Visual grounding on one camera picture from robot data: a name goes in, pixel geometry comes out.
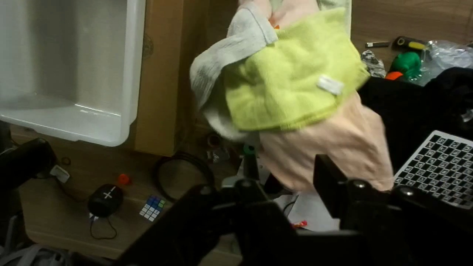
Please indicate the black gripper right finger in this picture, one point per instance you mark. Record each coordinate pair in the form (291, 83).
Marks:
(393, 226)

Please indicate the white paper sheets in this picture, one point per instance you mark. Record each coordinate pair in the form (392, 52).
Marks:
(311, 211)

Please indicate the green plastic object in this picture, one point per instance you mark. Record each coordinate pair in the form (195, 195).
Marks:
(407, 62)

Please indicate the black tape roll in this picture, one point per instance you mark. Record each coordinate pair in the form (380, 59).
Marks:
(163, 179)

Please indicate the small orange object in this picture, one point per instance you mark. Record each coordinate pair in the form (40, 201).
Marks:
(393, 75)

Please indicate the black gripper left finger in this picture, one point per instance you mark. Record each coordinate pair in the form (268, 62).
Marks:
(207, 231)

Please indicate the black fabric bag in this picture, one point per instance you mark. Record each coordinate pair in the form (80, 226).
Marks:
(418, 118)

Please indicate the rubik's cube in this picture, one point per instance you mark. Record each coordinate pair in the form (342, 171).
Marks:
(152, 207)

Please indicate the clear plastic bag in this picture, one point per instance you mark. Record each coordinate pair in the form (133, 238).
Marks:
(451, 53)

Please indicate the yellow black screwdriver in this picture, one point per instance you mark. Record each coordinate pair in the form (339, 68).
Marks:
(404, 43)

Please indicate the black round speaker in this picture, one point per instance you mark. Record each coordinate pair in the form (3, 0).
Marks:
(105, 200)

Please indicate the small red ball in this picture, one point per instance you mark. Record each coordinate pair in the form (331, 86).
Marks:
(124, 179)

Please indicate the off-white towel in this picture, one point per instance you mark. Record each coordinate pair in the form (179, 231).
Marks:
(216, 68)

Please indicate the brown cardboard box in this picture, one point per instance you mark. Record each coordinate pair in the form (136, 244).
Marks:
(160, 74)

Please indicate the black white checkerboard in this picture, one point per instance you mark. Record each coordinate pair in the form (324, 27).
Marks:
(438, 167)

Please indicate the peach cloth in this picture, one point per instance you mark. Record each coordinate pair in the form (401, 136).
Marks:
(340, 148)

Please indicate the white plastic bin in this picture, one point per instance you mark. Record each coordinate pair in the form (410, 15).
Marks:
(64, 64)

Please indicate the yellow microfibre cloth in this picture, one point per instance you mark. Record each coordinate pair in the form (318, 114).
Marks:
(290, 83)

